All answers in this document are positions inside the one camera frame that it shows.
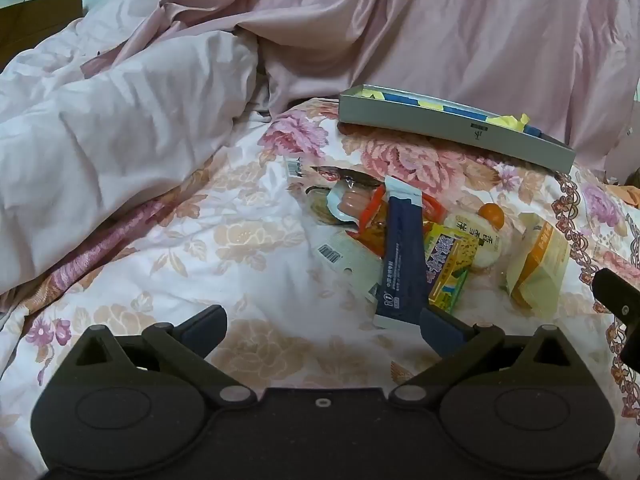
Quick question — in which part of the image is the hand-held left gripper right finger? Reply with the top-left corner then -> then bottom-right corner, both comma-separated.
389,306 -> 583,408

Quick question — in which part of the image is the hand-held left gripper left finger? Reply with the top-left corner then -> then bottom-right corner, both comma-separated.
64,305 -> 257,408

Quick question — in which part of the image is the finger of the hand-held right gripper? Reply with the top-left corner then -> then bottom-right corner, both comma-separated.
592,267 -> 640,376

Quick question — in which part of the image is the yellow patterned snack packet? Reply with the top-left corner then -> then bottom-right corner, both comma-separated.
424,224 -> 481,313

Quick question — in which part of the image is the navy blue long packet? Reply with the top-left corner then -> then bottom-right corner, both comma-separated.
372,177 -> 431,331

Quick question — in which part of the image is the pale yellow snack packet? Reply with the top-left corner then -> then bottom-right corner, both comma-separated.
502,212 -> 571,318

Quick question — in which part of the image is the white pastry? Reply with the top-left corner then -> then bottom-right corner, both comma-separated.
442,210 -> 516,273

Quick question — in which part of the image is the white packet with barcode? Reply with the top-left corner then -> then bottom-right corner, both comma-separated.
315,230 -> 386,303

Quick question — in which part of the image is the orange-red clear snack packet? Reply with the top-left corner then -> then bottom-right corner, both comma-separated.
357,185 -> 448,248

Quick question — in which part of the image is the sausage packet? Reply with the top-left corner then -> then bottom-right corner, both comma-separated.
326,182 -> 388,223

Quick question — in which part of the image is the clear packet of round cakes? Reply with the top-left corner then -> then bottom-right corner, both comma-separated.
284,155 -> 381,226

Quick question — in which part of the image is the grey shallow box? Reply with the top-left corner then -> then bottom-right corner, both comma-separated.
338,85 -> 577,173

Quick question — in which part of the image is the floral bedsheet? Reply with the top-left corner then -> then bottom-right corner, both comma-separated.
0,97 -> 640,480

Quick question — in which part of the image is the yellow crumpled tape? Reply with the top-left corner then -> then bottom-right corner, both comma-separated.
487,111 -> 532,132

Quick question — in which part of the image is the pale pink quilt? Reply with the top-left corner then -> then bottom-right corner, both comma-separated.
0,15 -> 273,291

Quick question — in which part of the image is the pink satin duvet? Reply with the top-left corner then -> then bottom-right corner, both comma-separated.
82,0 -> 640,171

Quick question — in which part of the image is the brown wooden headboard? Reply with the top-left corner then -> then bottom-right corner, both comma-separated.
0,0 -> 83,73

